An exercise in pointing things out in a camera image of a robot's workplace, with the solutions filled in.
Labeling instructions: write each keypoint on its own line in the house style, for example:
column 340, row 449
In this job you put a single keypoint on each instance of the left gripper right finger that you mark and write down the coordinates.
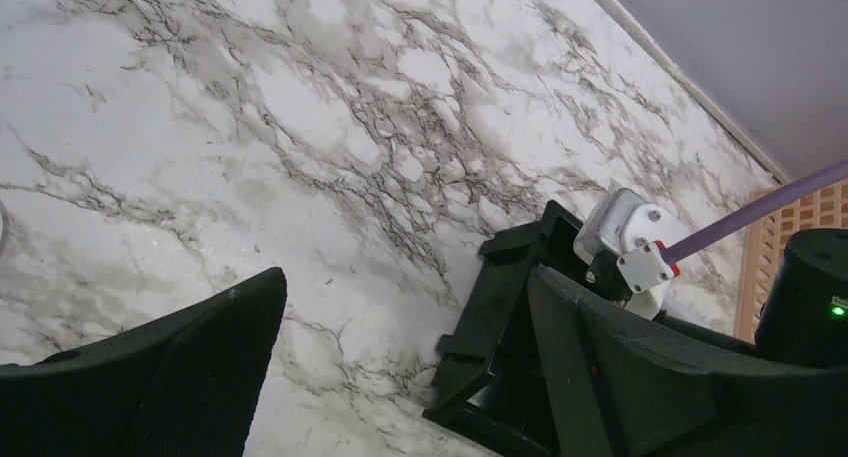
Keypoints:
column 622, row 385

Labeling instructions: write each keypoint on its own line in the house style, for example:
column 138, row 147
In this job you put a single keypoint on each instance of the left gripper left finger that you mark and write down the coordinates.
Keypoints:
column 186, row 384

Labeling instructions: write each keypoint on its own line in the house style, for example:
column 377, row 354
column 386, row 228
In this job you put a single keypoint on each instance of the black white card tray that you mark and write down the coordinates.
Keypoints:
column 489, row 382

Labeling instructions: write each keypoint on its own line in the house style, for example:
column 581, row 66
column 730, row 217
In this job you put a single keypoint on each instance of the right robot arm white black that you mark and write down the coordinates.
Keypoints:
column 804, row 319

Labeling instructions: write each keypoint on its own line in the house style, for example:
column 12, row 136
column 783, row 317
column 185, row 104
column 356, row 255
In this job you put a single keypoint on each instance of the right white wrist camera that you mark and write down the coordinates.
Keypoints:
column 621, row 242

